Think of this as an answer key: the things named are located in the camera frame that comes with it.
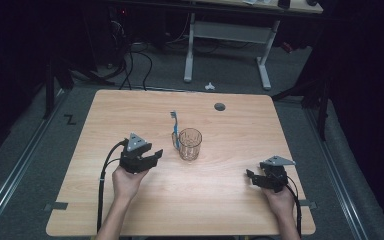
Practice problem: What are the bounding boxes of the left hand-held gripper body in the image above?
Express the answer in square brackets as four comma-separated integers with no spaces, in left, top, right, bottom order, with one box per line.
[119,132,159,175]

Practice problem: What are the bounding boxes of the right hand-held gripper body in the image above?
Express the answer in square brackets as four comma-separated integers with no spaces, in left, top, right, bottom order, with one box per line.
[259,155,297,194]

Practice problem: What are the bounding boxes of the blue toothbrush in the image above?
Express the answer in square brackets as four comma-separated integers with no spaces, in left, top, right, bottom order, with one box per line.
[169,110,181,150]

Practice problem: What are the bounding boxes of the clear glass mug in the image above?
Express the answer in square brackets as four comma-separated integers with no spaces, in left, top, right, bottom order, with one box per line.
[171,127,204,162]

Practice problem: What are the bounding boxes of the person's right hand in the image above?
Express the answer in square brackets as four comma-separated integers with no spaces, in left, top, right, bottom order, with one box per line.
[261,184,297,219]

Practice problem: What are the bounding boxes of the person's left hand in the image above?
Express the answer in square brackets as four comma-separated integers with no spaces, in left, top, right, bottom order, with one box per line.
[111,164,150,203]

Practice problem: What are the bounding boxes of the black metal stand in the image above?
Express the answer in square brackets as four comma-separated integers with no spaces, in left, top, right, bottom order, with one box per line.
[272,74,332,142]
[42,54,76,120]

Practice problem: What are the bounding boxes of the dark computer tower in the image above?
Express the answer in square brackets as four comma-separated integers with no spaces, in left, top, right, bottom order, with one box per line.
[107,4,132,66]

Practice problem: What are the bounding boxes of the white metal-legged desk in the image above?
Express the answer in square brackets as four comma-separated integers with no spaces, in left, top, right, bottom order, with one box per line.
[182,0,324,92]

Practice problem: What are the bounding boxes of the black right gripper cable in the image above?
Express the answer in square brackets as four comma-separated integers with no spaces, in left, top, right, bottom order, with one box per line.
[284,182,303,238]

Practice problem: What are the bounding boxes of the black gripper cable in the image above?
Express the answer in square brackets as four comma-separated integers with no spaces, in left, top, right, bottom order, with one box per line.
[284,182,303,238]
[96,139,129,234]

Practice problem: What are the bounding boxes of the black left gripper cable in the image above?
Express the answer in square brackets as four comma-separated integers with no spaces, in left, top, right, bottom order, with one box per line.
[96,139,129,234]

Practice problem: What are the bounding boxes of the grey table edge bracket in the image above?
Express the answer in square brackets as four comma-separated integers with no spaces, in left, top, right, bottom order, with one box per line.
[44,201,69,212]
[298,199,318,210]

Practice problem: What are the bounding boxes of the metal floor rail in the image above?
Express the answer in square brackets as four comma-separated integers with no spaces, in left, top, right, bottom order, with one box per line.
[303,108,369,240]
[0,89,68,232]

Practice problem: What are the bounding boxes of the black floor cables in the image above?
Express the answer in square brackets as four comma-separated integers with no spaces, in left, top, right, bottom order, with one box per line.
[111,19,155,92]

